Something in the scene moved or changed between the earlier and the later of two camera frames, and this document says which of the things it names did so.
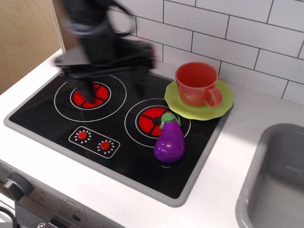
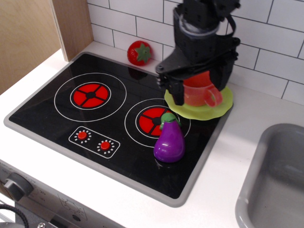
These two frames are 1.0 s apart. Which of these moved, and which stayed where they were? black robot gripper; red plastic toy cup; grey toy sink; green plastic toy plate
Moved: black robot gripper
Stayed: grey toy sink; red plastic toy cup; green plastic toy plate
